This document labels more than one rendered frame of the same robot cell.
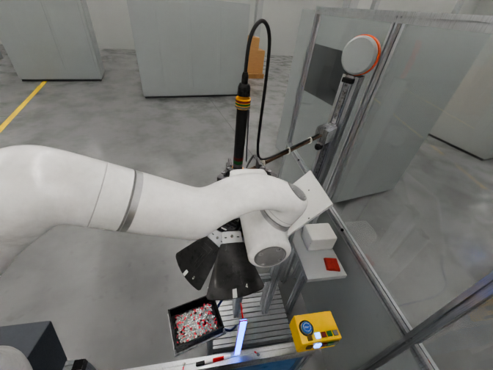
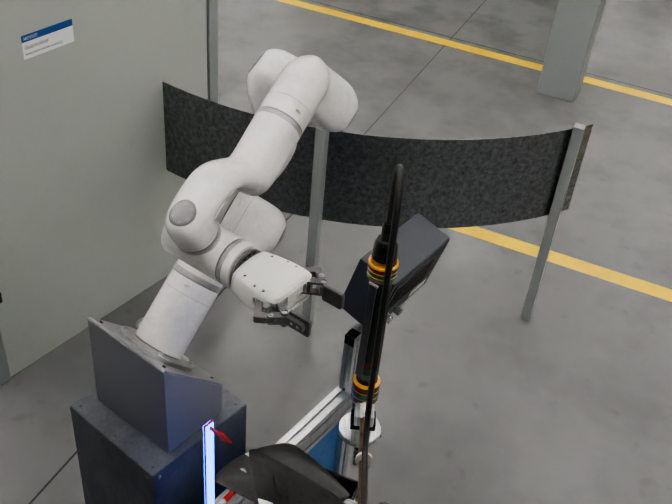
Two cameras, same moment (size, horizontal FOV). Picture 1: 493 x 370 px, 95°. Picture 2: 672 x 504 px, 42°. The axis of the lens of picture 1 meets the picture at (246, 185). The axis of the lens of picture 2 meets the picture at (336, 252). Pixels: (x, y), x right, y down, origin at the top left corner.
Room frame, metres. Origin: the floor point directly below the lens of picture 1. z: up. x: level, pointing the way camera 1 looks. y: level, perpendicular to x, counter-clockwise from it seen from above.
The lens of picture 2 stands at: (1.33, -0.68, 2.58)
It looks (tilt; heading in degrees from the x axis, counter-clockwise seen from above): 38 degrees down; 137
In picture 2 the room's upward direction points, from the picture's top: 6 degrees clockwise
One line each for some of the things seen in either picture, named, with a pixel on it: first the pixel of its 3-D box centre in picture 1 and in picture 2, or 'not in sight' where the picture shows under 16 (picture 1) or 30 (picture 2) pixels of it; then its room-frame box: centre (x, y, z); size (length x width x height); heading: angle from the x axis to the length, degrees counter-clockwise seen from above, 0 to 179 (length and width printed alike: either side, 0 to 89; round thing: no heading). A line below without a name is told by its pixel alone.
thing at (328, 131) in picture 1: (326, 133); not in sight; (1.13, -0.38, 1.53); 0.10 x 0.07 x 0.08; 138
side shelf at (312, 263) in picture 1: (314, 252); not in sight; (0.90, -0.47, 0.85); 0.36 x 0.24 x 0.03; 13
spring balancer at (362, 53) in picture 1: (360, 55); not in sight; (1.20, -0.44, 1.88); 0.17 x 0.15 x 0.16; 13
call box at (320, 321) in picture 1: (313, 331); not in sight; (0.38, -0.33, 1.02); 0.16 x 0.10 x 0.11; 103
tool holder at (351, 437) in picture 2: not in sight; (362, 416); (0.67, 0.03, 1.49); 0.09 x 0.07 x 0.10; 138
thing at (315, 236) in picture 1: (317, 234); not in sight; (0.98, -0.48, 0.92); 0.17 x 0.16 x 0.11; 103
